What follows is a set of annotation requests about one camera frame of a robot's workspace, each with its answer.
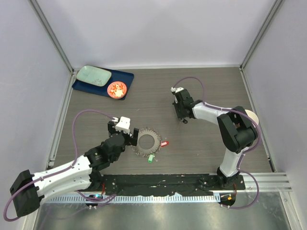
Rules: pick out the red patterned small bowl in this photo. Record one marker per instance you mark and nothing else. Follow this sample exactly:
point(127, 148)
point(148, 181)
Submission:
point(117, 90)

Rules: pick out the white brown bowl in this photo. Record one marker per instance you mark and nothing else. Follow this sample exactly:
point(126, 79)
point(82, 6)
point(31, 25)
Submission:
point(253, 116)

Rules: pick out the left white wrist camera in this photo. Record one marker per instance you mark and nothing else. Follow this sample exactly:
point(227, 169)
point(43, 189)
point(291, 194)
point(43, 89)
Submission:
point(122, 124)

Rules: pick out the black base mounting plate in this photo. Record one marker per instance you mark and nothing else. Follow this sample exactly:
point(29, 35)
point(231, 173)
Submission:
point(163, 184)

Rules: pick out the light green rectangular plate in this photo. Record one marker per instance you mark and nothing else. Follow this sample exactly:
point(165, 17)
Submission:
point(94, 75)

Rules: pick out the dark blue tray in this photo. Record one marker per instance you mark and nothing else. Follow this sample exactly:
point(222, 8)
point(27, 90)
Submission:
point(118, 80)

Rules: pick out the green key tag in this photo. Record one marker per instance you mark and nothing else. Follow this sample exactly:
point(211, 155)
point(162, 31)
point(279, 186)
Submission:
point(150, 158)

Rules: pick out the slotted cable duct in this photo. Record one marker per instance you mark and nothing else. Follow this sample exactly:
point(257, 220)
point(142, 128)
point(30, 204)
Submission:
point(176, 198)

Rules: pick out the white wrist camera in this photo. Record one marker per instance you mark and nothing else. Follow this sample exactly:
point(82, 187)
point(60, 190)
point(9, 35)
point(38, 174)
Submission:
point(175, 90)
point(122, 124)

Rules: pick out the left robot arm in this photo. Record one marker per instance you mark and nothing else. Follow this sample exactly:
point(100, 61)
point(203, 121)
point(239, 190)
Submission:
point(30, 190)

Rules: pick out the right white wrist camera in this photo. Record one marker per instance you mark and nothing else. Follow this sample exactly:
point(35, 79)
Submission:
point(175, 90)

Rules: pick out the large metal keyring with rings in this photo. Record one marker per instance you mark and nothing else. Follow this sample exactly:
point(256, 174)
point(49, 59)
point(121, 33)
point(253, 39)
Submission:
point(149, 142)

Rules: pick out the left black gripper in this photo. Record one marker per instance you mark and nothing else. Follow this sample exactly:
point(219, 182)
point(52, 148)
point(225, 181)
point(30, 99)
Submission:
point(131, 140)

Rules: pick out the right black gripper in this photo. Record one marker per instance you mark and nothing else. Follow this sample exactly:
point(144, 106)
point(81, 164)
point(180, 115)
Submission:
point(181, 116)

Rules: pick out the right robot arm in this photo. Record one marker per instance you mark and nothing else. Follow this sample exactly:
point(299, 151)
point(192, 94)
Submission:
point(238, 130)

